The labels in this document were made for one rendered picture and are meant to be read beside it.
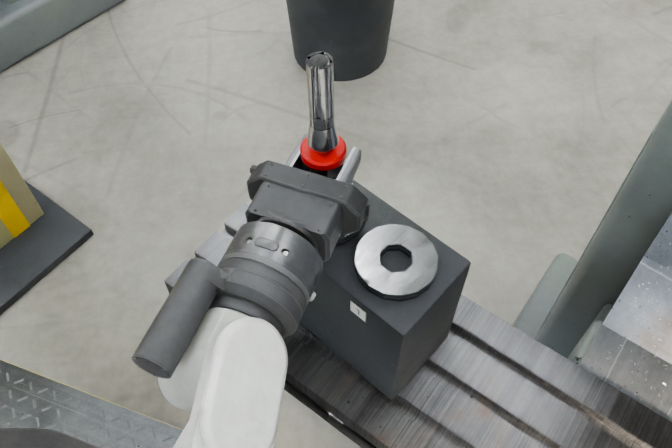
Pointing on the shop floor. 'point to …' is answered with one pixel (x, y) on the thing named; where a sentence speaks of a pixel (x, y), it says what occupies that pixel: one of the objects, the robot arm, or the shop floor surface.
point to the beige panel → (31, 234)
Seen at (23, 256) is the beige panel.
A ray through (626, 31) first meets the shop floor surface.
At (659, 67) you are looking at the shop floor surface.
